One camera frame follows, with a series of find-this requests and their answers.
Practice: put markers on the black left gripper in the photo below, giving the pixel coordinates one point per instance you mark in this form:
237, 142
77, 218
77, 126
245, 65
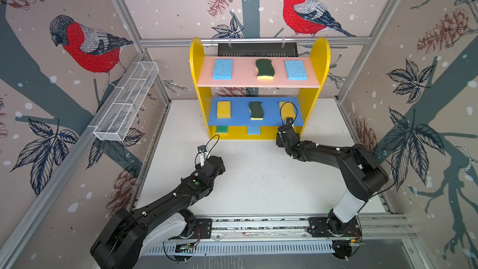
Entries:
223, 168

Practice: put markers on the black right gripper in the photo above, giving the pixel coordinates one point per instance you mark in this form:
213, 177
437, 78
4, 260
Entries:
278, 141

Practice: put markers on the yellow orange sponge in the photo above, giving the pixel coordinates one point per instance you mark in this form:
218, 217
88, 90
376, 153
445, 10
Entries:
287, 110

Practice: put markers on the light blue sponge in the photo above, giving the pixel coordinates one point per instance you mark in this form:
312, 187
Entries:
295, 70
253, 130
222, 69

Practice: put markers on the green yellow scouring sponge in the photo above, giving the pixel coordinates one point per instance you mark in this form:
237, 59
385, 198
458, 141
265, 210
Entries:
265, 69
256, 111

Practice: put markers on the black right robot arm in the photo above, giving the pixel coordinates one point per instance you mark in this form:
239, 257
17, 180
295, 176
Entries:
362, 173

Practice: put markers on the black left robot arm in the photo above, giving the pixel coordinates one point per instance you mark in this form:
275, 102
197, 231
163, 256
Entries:
119, 244

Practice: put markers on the yellow shelf unit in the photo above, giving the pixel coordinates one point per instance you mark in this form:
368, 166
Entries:
244, 87

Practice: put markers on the black perforated metal tray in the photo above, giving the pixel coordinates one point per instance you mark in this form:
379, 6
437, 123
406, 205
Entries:
258, 50

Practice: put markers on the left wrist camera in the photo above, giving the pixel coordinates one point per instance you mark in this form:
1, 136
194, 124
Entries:
202, 154

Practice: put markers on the white wire basket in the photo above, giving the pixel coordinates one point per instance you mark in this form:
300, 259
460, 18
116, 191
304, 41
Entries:
120, 115

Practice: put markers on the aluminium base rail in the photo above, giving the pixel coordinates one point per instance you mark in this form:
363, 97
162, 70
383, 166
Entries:
380, 226

